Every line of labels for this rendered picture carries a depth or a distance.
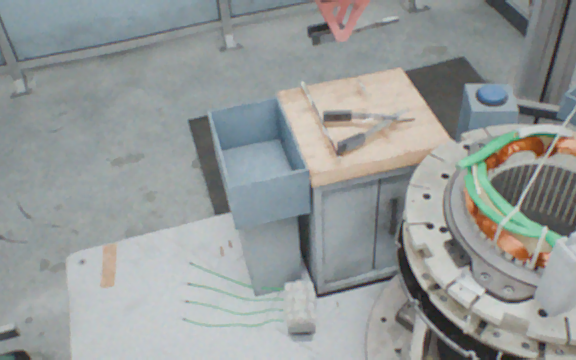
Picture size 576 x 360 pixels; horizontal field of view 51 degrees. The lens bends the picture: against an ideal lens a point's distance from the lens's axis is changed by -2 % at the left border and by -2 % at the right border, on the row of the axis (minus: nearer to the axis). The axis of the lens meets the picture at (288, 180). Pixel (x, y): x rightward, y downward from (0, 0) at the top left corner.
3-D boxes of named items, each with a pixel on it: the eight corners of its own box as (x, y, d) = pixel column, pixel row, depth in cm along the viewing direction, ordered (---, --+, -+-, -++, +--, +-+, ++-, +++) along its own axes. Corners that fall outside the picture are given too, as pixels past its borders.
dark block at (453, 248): (453, 242, 66) (455, 234, 65) (469, 265, 64) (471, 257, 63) (442, 245, 66) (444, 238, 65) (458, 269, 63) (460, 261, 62)
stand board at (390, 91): (312, 188, 81) (311, 175, 79) (277, 104, 94) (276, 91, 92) (451, 156, 83) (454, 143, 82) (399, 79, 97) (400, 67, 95)
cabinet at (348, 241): (317, 299, 99) (313, 187, 81) (288, 218, 112) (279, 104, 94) (429, 271, 102) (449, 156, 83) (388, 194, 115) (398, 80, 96)
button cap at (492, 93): (507, 103, 92) (508, 98, 91) (480, 103, 92) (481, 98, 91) (502, 88, 95) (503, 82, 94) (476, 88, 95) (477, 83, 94)
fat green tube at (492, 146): (458, 179, 66) (460, 166, 65) (440, 156, 69) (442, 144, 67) (570, 145, 69) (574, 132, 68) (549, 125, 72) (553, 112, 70)
